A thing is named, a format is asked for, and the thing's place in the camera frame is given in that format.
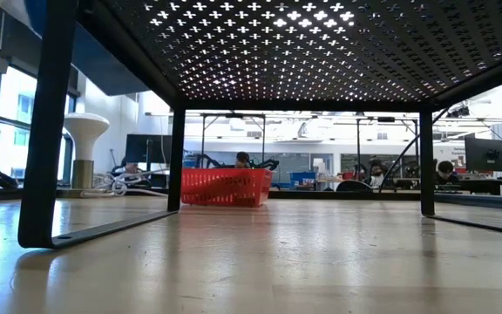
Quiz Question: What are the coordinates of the red plastic basket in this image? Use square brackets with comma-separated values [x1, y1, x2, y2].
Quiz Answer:
[180, 167, 275, 208]

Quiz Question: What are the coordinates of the person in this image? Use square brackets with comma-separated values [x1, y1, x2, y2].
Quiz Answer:
[434, 160, 460, 185]
[234, 151, 251, 170]
[366, 160, 388, 188]

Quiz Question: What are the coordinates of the blue storage bin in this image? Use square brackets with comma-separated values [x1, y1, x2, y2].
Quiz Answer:
[288, 171, 317, 188]

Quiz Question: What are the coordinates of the black computer monitor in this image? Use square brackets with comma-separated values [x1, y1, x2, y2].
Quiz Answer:
[465, 136, 502, 172]
[125, 133, 173, 165]

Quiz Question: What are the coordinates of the black chair back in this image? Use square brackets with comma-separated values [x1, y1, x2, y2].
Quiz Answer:
[336, 179, 374, 193]

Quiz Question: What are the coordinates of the white mushroom table lamp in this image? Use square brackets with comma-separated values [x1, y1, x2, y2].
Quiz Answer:
[63, 112, 111, 189]

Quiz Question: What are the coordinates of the black perforated metal shelf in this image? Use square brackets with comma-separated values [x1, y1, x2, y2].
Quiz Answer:
[17, 0, 502, 249]

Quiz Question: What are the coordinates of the white cable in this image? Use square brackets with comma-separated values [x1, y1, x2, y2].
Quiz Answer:
[80, 167, 170, 199]

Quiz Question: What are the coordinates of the thin black cable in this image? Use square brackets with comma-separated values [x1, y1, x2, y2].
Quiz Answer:
[379, 106, 451, 193]

